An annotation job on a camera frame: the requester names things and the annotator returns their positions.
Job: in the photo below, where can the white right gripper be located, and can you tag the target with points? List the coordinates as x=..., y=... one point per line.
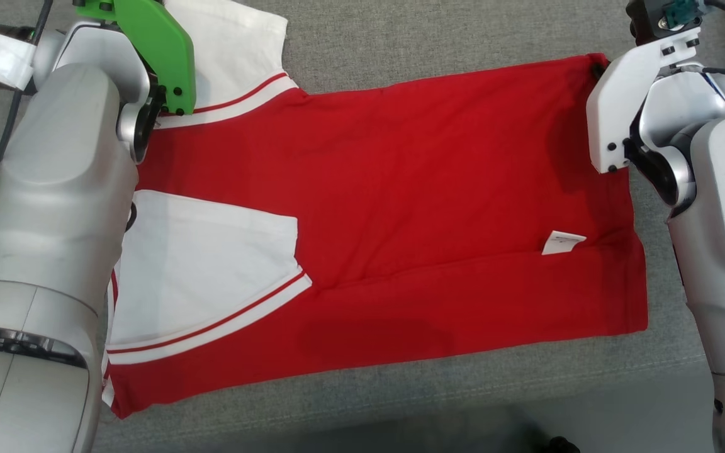
x=614, y=107

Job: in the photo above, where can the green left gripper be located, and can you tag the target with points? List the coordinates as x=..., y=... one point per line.
x=161, y=44

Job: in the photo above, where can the red jersey with white sleeves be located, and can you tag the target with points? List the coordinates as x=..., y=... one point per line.
x=400, y=189

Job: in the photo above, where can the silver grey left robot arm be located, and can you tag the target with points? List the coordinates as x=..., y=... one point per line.
x=48, y=220

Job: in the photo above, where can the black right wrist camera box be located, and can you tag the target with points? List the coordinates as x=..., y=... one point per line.
x=658, y=16

